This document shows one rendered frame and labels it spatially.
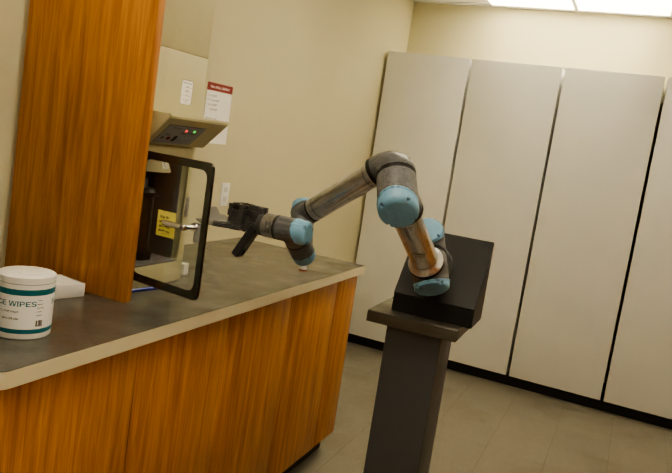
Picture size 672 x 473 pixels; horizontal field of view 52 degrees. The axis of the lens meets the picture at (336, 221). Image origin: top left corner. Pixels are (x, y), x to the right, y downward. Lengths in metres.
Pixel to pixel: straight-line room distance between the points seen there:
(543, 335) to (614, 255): 0.71
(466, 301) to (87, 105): 1.38
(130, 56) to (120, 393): 0.94
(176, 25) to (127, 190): 0.56
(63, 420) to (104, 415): 0.15
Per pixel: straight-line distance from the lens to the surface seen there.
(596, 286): 4.86
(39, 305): 1.78
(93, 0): 2.25
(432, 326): 2.39
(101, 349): 1.79
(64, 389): 1.79
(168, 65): 2.29
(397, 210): 1.92
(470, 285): 2.47
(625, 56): 5.33
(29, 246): 2.39
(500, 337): 4.99
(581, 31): 5.38
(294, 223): 2.07
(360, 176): 2.08
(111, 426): 1.98
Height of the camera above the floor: 1.51
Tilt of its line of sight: 7 degrees down
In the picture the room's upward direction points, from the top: 9 degrees clockwise
